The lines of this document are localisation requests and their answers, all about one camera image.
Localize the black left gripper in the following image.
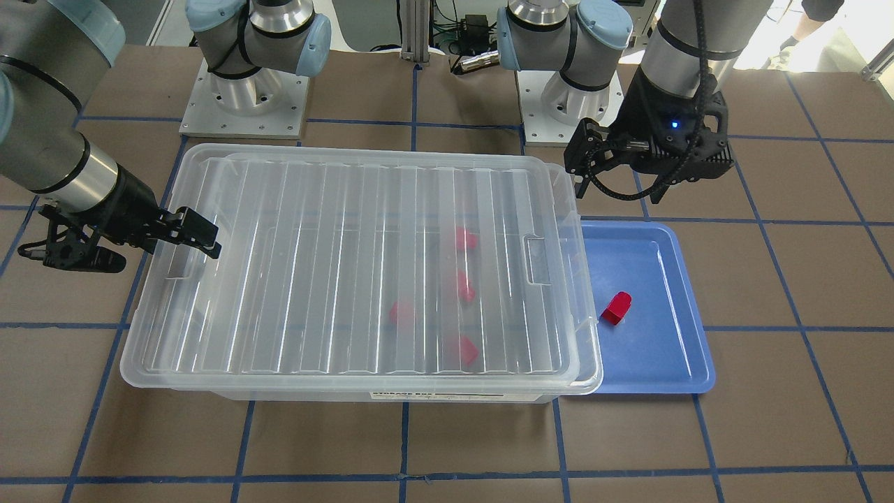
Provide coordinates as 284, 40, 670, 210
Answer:
612, 69, 735, 184

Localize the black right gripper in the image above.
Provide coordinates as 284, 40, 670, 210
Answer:
18, 168, 221, 274

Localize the red block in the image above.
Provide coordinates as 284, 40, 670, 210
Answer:
388, 300, 415, 327
600, 291, 633, 327
455, 226, 478, 252
450, 335, 480, 368
455, 270, 476, 303

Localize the clear plastic box lid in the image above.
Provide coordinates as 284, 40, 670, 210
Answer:
120, 143, 583, 389

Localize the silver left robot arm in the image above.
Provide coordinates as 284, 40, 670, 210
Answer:
495, 1, 770, 187

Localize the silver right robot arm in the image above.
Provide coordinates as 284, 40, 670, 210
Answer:
1, 1, 332, 273

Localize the blue plastic tray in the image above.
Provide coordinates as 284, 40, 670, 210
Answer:
581, 220, 716, 395

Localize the clear plastic storage box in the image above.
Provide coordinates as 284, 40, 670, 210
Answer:
126, 159, 604, 403

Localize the red block under lid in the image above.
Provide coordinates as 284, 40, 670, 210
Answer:
388, 300, 415, 327

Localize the aluminium frame post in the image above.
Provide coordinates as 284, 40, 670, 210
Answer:
398, 0, 432, 66

